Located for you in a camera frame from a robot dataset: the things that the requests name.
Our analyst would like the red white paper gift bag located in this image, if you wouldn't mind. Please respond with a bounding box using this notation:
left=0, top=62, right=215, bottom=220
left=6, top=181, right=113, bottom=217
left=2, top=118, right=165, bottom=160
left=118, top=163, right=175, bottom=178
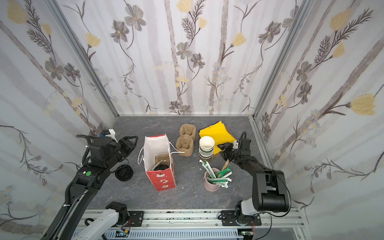
left=138, top=135, right=180, bottom=192

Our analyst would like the single brown pulp cup carrier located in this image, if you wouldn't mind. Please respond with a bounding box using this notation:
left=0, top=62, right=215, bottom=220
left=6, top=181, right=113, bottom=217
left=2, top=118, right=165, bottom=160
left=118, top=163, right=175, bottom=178
left=151, top=154, right=171, bottom=171

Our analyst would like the black plastic cup lid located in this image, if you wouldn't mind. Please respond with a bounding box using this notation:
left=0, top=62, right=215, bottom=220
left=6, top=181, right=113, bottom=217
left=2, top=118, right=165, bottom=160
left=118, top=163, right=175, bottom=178
left=155, top=164, right=169, bottom=171

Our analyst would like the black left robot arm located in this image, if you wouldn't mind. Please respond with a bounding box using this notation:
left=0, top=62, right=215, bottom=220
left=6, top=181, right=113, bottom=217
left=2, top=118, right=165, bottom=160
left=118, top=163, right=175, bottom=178
left=42, top=131, right=139, bottom=240

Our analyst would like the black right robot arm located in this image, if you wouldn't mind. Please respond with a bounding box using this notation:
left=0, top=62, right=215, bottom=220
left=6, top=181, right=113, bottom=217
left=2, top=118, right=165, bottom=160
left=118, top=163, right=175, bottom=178
left=218, top=132, right=292, bottom=220

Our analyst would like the yellow napkin stack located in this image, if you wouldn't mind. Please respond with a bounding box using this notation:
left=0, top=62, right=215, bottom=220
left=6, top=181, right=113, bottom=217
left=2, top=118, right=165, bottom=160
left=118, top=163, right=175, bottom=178
left=199, top=121, right=236, bottom=145

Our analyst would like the stack of paper cups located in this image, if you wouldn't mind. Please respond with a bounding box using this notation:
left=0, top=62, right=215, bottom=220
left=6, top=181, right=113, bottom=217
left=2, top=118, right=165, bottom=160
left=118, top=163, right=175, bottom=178
left=199, top=136, right=215, bottom=160

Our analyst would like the stack of black lids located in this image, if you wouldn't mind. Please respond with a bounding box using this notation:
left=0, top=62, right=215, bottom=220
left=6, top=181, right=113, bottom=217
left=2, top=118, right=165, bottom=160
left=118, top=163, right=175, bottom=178
left=114, top=165, right=134, bottom=182

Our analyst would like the pink metal straw bucket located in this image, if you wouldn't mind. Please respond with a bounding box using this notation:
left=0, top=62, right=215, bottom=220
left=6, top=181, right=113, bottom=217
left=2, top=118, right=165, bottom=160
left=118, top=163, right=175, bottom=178
left=204, top=171, right=220, bottom=192

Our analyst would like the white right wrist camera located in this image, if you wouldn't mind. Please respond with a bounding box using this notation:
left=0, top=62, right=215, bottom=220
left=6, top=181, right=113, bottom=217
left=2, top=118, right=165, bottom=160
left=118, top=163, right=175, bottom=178
left=233, top=141, right=239, bottom=150

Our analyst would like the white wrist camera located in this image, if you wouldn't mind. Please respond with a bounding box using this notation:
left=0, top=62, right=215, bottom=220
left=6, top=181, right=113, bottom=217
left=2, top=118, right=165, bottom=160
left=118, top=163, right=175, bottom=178
left=100, top=129, right=118, bottom=142
left=233, top=141, right=239, bottom=150

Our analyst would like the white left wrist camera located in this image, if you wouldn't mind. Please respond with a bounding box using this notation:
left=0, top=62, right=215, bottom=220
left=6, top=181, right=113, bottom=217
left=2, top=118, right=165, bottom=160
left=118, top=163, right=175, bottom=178
left=100, top=129, right=118, bottom=142

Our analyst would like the aluminium corner frame post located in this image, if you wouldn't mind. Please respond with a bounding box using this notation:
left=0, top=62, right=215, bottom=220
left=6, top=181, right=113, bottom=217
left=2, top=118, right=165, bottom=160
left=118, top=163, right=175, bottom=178
left=252, top=0, right=313, bottom=118

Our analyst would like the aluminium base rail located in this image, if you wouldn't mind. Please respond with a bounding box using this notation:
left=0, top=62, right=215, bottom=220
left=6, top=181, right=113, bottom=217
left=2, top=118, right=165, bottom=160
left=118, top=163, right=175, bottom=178
left=68, top=209, right=310, bottom=240

